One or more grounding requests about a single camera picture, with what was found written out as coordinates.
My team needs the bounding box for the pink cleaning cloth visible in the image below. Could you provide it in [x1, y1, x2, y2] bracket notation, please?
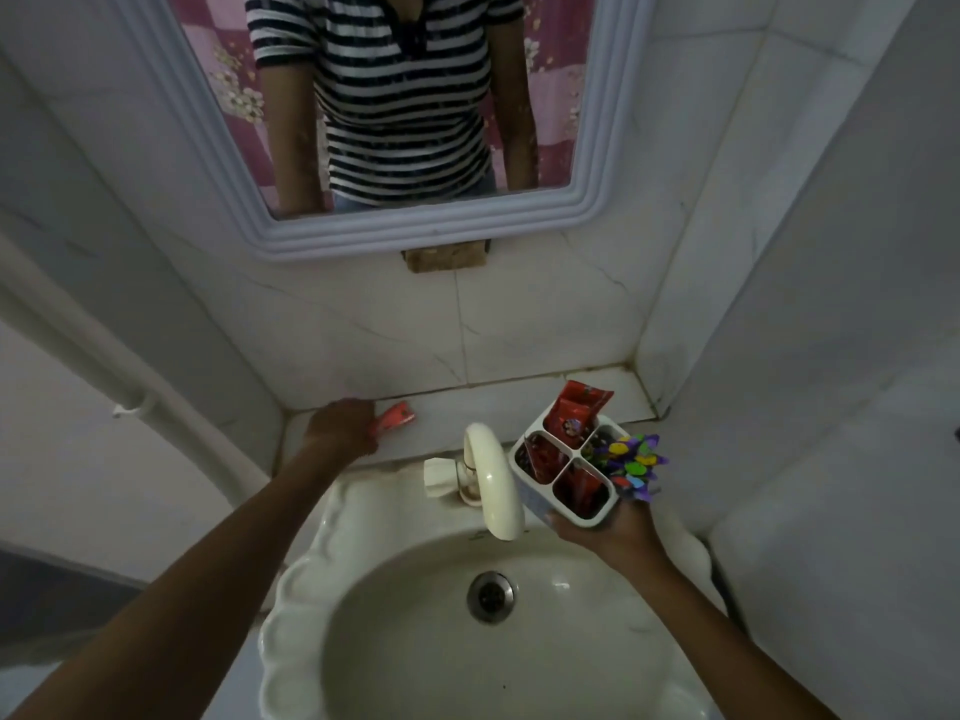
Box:
[372, 400, 417, 442]

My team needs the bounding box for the person's right hand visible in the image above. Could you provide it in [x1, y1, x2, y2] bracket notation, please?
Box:
[546, 502, 664, 577]

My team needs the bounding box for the brown wooden mirror block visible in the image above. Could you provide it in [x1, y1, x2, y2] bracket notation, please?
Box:
[401, 239, 492, 276]

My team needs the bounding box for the white wall pipe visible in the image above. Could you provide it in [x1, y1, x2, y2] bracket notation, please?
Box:
[0, 235, 273, 511]

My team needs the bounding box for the red toothpaste tube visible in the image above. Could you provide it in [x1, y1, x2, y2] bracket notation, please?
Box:
[541, 380, 615, 451]

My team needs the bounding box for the person's left hand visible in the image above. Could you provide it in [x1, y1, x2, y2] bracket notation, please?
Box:
[303, 397, 385, 465]

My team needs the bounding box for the person's left forearm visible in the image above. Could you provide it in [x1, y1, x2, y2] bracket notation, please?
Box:
[0, 442, 354, 720]

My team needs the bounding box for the white ceramic sink basin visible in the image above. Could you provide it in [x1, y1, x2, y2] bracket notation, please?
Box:
[258, 460, 729, 720]

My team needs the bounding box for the metal sink drain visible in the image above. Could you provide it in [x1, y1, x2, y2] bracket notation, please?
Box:
[465, 570, 519, 625]

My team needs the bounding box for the white sink faucet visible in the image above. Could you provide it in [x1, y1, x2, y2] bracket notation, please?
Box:
[423, 421, 526, 542]

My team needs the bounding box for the person's right forearm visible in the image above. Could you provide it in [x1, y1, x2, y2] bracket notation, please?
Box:
[626, 550, 841, 720]

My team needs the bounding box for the white framed wall mirror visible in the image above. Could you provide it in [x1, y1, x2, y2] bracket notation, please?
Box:
[105, 0, 661, 263]

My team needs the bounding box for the colourful plastic flower bunch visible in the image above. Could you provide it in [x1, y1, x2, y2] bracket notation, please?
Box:
[594, 433, 670, 505]

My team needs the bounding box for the white four-compartment holder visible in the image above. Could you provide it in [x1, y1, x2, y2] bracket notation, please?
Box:
[508, 414, 633, 528]

